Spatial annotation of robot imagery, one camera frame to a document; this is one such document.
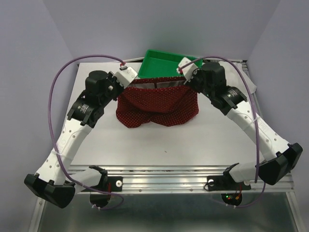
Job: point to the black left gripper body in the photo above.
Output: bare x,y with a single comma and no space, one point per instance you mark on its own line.
115,88

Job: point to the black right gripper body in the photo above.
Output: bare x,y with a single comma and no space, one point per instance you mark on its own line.
197,82

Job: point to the white skirt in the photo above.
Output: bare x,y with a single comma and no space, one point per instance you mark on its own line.
240,84

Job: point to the red polka dot skirt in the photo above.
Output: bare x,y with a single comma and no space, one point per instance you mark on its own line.
166,101

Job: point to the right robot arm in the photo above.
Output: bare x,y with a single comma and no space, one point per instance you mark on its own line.
275,156

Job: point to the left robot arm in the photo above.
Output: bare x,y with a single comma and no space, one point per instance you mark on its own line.
51,181

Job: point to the green plastic bin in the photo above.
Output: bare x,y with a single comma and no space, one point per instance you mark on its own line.
160,64

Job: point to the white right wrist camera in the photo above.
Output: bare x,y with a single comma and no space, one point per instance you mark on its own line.
188,71

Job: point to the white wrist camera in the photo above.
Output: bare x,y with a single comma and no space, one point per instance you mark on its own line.
125,76
188,71

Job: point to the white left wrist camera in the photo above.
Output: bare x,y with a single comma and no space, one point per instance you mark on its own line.
125,76

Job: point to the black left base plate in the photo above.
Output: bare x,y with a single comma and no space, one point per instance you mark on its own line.
110,184

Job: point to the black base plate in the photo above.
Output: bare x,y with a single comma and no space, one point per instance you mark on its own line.
110,184
224,183

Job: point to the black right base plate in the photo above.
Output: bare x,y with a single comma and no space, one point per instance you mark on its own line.
224,183

